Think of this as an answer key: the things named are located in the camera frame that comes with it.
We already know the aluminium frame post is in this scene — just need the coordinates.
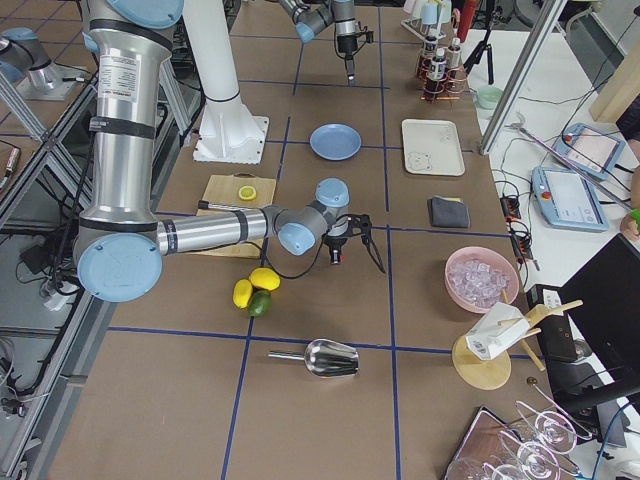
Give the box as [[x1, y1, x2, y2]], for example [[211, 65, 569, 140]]
[[479, 0, 567, 155]]

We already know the blue teach pendant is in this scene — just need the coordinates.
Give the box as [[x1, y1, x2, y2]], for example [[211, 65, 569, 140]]
[[531, 167, 609, 232], [554, 123, 624, 181]]

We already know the tea bottle two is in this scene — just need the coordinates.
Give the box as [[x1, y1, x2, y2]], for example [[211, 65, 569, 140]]
[[428, 48, 446, 82]]

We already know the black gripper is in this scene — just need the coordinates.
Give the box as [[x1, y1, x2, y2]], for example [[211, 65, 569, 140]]
[[323, 232, 349, 264], [334, 34, 356, 84]]

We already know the black monitor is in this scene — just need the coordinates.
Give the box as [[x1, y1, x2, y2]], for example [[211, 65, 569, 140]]
[[559, 234, 639, 412]]

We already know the copper wire bottle rack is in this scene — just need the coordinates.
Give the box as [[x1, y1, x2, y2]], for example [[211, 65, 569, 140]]
[[416, 43, 468, 102]]

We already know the yellow lemon upper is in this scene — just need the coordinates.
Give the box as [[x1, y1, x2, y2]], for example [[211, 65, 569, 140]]
[[248, 267, 281, 291]]

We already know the white cup rack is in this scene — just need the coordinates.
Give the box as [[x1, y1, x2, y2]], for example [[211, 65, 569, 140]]
[[400, 0, 461, 40]]

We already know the lemon half slice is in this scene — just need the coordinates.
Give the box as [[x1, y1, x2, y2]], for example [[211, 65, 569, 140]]
[[237, 185, 257, 202]]

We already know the tea bottle three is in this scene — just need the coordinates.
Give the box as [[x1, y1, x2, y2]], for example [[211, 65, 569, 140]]
[[446, 37, 461, 70]]

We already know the green lime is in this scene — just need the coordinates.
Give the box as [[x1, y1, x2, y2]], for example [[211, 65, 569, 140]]
[[247, 290, 272, 317]]

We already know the cream bear tray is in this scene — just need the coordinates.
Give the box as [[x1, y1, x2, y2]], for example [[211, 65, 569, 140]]
[[401, 119, 465, 176]]

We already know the tea bottle one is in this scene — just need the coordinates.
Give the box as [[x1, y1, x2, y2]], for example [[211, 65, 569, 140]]
[[422, 31, 438, 71]]

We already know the grey folded cloth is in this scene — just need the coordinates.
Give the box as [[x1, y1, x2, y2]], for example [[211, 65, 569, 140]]
[[427, 196, 470, 228]]

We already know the steel ice scoop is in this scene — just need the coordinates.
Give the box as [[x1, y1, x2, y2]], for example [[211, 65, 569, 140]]
[[268, 339, 359, 378]]

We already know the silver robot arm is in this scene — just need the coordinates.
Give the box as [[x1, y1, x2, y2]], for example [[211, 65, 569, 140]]
[[278, 0, 360, 86], [74, 1, 350, 302]]

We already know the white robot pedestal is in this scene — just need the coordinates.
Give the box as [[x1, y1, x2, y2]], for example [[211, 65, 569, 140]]
[[182, 0, 269, 164]]

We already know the yellow lemon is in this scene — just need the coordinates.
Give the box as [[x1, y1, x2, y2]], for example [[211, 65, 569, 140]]
[[232, 279, 253, 309], [248, 267, 281, 291]]

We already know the wooden stand with base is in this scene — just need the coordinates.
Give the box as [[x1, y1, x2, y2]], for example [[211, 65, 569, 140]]
[[452, 300, 583, 390]]

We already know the blue teach pendant far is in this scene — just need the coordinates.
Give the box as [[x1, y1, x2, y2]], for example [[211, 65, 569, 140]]
[[554, 123, 624, 181]]

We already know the wine glass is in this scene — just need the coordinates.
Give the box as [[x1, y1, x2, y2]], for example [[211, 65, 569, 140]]
[[515, 400, 577, 454]]

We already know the blue plate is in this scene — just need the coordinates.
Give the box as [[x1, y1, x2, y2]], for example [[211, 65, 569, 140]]
[[309, 123, 362, 161]]

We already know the red bottle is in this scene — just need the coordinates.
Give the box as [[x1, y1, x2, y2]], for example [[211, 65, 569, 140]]
[[457, 0, 478, 43]]

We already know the green bowl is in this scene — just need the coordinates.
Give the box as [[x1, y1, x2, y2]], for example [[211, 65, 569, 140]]
[[475, 85, 503, 110]]

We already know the pink bowl of ice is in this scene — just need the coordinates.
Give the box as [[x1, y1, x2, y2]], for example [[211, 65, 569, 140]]
[[444, 246, 520, 313]]

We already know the blue teach pendant near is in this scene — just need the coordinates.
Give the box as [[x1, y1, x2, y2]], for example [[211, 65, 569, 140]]
[[531, 167, 609, 232]]

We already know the yellow lemon lower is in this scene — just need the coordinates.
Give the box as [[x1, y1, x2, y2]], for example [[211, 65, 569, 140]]
[[232, 279, 253, 309]]

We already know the white paper bag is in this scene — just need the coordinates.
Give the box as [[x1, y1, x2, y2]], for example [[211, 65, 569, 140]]
[[465, 302, 530, 361]]

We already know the black tripod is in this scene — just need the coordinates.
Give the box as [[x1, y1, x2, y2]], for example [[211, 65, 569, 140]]
[[463, 0, 496, 85]]

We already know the long reacher grabber stick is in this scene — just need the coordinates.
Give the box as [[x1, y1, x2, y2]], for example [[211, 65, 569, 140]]
[[506, 121, 632, 212]]

